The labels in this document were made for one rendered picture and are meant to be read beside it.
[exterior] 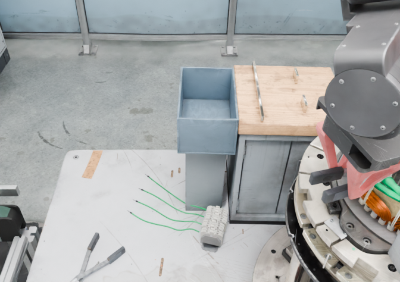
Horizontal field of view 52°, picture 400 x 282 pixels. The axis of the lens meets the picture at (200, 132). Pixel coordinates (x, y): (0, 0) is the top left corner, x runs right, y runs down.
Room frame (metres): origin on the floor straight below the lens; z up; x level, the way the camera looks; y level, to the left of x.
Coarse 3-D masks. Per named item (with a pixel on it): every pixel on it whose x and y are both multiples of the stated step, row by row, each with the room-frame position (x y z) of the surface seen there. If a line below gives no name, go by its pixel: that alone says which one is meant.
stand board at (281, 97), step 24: (240, 72) 0.70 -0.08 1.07; (264, 72) 0.71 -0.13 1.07; (288, 72) 0.71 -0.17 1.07; (312, 72) 0.71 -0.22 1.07; (240, 96) 0.62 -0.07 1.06; (264, 96) 0.62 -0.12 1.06; (288, 96) 0.63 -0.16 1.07; (312, 96) 0.63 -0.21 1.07; (240, 120) 0.55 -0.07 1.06; (264, 120) 0.55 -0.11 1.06; (288, 120) 0.56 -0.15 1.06; (312, 120) 0.56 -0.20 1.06
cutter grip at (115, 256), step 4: (120, 248) 0.47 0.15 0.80; (124, 248) 0.47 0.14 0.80; (116, 252) 0.46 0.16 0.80; (120, 252) 0.46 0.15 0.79; (124, 252) 0.47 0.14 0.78; (108, 256) 0.45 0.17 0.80; (112, 256) 0.45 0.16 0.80; (116, 256) 0.45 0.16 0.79; (108, 260) 0.44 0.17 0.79; (112, 260) 0.44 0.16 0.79
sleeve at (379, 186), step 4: (376, 184) 0.34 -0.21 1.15; (380, 184) 0.33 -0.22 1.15; (376, 188) 0.33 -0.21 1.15; (380, 188) 0.33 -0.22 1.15; (384, 188) 0.33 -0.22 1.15; (388, 188) 0.33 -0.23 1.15; (384, 192) 0.32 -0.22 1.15; (388, 192) 0.32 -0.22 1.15; (392, 192) 0.32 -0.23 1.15; (392, 196) 0.32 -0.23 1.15; (396, 196) 0.32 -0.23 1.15; (396, 200) 0.31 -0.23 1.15
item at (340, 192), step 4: (344, 184) 0.31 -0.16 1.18; (332, 188) 0.30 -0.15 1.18; (336, 188) 0.30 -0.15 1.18; (340, 188) 0.30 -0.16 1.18; (344, 188) 0.30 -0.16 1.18; (324, 192) 0.30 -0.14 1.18; (328, 192) 0.30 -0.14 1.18; (332, 192) 0.30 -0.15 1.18; (336, 192) 0.30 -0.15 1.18; (340, 192) 0.30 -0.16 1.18; (344, 192) 0.30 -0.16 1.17; (324, 196) 0.30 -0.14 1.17; (328, 196) 0.29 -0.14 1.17; (332, 196) 0.30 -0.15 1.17; (336, 196) 0.30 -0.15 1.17; (340, 196) 0.30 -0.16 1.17; (344, 196) 0.30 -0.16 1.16; (348, 196) 0.31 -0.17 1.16; (324, 200) 0.29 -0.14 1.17; (328, 200) 0.29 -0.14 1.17; (332, 200) 0.30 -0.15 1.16
